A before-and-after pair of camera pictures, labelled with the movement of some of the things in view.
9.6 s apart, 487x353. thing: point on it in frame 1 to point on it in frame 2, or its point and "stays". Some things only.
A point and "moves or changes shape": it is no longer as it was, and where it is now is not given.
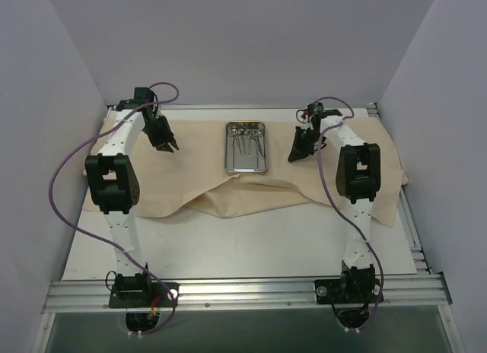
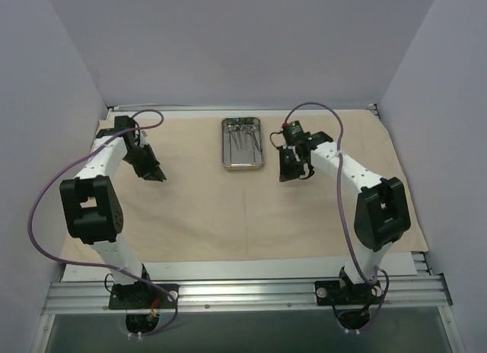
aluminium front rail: x=421 y=290 stays
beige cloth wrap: x=194 y=176 moves or changes shape
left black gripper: x=162 y=136 to x=146 y=166
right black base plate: x=331 y=292 stays
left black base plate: x=142 y=295 stays
